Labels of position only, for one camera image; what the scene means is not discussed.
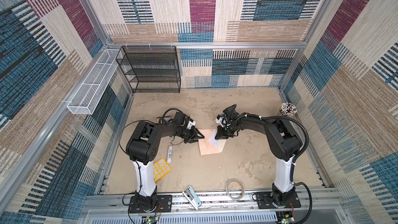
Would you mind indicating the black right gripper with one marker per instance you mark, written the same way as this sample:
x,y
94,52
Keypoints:
x,y
221,135

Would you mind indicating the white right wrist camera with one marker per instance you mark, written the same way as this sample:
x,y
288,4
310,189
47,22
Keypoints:
x,y
222,120

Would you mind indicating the white glue stick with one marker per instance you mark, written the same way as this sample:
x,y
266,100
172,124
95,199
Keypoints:
x,y
169,154

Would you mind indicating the light blue stapler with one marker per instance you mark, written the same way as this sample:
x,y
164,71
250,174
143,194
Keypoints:
x,y
192,197

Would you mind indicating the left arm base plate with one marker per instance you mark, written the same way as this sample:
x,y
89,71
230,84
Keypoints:
x,y
139,204

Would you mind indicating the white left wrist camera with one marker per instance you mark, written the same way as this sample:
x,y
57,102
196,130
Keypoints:
x,y
191,123

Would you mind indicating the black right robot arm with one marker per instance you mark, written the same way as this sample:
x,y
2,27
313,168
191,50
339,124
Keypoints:
x,y
287,139

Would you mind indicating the white letter with green border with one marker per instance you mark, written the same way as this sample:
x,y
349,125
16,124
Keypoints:
x,y
212,140

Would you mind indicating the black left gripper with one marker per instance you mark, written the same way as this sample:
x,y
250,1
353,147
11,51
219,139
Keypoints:
x,y
193,131

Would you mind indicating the black wire shelf rack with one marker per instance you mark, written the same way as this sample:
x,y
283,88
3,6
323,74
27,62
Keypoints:
x,y
150,69

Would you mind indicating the white wire mesh basket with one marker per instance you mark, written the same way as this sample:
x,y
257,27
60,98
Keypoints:
x,y
89,93

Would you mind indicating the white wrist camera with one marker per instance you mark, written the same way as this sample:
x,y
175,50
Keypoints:
x,y
191,123
222,120

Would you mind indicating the pink envelope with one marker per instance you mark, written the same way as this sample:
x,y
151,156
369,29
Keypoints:
x,y
209,145

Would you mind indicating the yellow calculator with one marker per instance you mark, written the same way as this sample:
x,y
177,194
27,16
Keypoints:
x,y
160,169

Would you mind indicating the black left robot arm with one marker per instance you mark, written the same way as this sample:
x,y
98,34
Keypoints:
x,y
143,147

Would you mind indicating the cup of pencils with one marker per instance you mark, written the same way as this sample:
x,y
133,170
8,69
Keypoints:
x,y
287,109

